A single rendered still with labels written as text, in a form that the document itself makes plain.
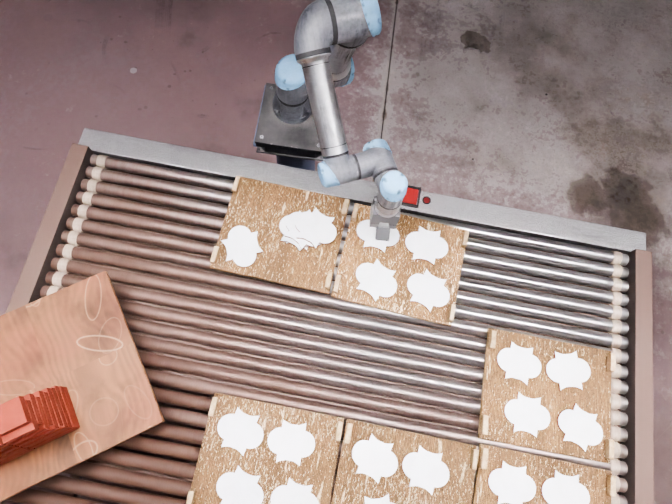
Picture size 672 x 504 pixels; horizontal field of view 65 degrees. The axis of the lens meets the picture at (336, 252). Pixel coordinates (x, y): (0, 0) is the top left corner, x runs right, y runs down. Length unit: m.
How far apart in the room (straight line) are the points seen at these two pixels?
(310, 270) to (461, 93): 1.88
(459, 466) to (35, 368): 1.29
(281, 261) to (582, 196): 1.99
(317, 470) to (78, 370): 0.76
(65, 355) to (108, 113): 1.87
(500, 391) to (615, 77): 2.46
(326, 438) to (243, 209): 0.81
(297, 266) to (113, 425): 0.73
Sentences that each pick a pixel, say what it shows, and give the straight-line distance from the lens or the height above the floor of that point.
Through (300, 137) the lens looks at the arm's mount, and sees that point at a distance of 1.99.
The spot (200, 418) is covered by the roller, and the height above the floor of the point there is 0.92.
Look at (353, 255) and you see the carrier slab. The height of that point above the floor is 0.94.
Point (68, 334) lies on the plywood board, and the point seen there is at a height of 1.04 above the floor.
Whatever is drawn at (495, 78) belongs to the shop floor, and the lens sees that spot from 3.50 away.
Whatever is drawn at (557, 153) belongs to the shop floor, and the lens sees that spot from 3.35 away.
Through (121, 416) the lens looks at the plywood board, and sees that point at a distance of 1.71.
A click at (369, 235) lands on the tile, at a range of 1.83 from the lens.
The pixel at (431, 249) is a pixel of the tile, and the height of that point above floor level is 0.95.
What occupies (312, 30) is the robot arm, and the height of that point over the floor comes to 1.54.
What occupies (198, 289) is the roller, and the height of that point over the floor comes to 0.92.
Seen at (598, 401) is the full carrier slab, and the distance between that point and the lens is 1.95.
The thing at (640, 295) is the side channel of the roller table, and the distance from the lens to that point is 2.08.
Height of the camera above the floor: 2.66
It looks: 71 degrees down
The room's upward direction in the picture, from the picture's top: 8 degrees clockwise
